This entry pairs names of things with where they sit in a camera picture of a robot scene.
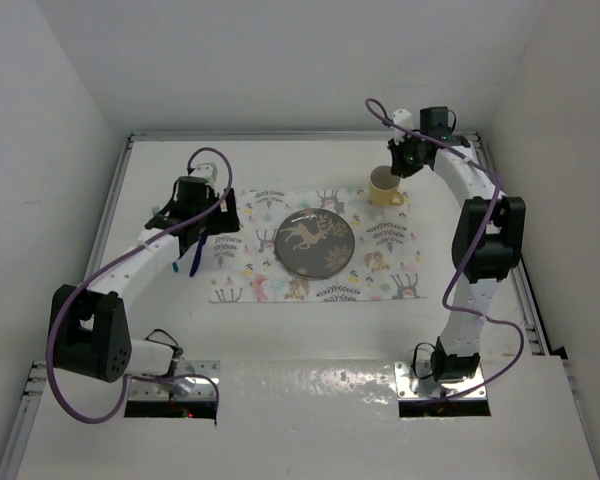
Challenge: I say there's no yellow mug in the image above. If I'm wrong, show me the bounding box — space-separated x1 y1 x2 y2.
368 165 405 207

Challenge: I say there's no dark blue plastic knife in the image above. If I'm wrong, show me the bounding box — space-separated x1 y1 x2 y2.
189 235 207 278

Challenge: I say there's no patterned cloth placemat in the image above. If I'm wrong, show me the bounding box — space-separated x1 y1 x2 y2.
209 188 426 304

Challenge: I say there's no grey reindeer plate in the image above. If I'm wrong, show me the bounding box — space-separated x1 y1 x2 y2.
274 208 355 280

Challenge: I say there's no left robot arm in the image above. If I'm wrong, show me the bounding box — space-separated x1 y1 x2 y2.
47 176 240 383

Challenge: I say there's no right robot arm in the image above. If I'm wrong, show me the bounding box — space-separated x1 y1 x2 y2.
388 135 526 382

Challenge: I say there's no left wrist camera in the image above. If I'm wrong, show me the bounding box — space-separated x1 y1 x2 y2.
191 162 218 185

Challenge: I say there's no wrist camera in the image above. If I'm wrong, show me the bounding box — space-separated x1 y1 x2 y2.
392 108 415 130
191 162 218 185

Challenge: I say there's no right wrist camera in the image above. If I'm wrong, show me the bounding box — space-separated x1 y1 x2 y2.
392 108 415 130

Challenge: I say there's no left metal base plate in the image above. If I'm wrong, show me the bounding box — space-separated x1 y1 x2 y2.
128 360 221 402

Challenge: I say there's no metal base plate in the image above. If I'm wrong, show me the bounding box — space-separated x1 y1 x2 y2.
394 360 488 402
128 360 221 402

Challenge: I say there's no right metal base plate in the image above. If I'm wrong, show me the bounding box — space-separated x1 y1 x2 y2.
394 360 488 402

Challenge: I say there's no aluminium table frame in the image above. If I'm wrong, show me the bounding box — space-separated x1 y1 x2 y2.
0 130 566 480

